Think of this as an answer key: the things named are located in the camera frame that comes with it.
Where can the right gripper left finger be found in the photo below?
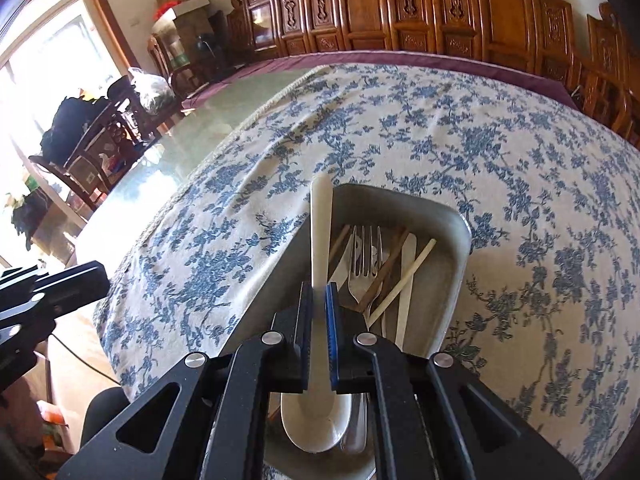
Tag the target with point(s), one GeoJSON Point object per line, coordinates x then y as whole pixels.
{"type": "Point", "coordinates": [206, 417]}

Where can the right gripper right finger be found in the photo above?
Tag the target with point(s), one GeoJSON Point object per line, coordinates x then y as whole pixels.
{"type": "Point", "coordinates": [432, 417]}

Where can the cream plastic spoon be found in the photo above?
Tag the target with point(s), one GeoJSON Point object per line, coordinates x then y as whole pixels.
{"type": "Point", "coordinates": [317, 419]}

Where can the large cream ladle spoon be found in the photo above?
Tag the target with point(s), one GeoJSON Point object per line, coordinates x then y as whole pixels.
{"type": "Point", "coordinates": [341, 272]}

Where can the smiley steel spork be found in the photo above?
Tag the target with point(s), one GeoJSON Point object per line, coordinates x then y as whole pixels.
{"type": "Point", "coordinates": [355, 437]}

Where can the cream handled small fork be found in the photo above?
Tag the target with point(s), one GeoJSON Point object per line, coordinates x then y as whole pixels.
{"type": "Point", "coordinates": [408, 255]}

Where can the person's left hand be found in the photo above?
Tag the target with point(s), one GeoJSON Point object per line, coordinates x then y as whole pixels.
{"type": "Point", "coordinates": [20, 415]}

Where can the grey metal tray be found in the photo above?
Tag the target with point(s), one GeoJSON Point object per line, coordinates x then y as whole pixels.
{"type": "Point", "coordinates": [434, 294]}

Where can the black bag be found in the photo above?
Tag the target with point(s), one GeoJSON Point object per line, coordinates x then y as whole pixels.
{"type": "Point", "coordinates": [69, 124]}

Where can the wooden dining chair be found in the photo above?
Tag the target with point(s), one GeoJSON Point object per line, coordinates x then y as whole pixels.
{"type": "Point", "coordinates": [111, 145]}

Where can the blue floral tablecloth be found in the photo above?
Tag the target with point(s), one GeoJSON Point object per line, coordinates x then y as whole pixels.
{"type": "Point", "coordinates": [548, 315]}

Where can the white plastic bag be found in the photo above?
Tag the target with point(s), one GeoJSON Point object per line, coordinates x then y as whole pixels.
{"type": "Point", "coordinates": [154, 92]}

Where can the wooden cabinet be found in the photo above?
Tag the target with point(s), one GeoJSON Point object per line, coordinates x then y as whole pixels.
{"type": "Point", "coordinates": [186, 51]}

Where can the long carved wooden sofa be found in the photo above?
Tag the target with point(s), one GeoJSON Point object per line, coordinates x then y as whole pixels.
{"type": "Point", "coordinates": [532, 36]}

